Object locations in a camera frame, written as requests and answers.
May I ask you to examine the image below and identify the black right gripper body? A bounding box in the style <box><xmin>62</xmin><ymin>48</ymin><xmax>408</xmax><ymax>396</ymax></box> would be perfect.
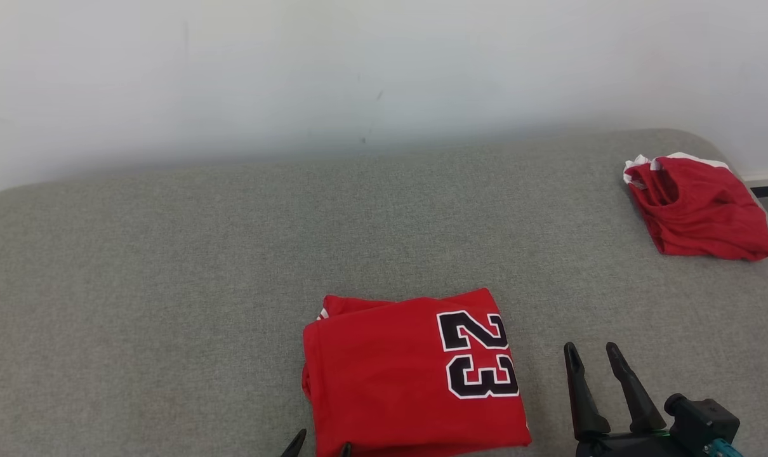
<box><xmin>574</xmin><ymin>393</ymin><xmax>744</xmax><ymax>457</ymax></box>

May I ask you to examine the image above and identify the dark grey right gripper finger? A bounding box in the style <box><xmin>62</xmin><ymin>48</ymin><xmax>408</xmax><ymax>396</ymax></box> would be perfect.
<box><xmin>606</xmin><ymin>343</ymin><xmax>668</xmax><ymax>434</ymax></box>
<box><xmin>564</xmin><ymin>343</ymin><xmax>612</xmax><ymax>439</ymax></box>

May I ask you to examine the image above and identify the red white basketball jersey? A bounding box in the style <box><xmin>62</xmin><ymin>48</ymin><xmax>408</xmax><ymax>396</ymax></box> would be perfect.
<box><xmin>301</xmin><ymin>288</ymin><xmax>533</xmax><ymax>457</ymax></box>

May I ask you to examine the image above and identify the red shorts white trim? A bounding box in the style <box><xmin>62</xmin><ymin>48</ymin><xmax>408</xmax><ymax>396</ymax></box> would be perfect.
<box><xmin>623</xmin><ymin>152</ymin><xmax>768</xmax><ymax>263</ymax></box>

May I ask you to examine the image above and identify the grey fabric sofa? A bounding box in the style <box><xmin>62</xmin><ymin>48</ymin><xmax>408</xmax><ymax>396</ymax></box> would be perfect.
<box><xmin>0</xmin><ymin>129</ymin><xmax>768</xmax><ymax>457</ymax></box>

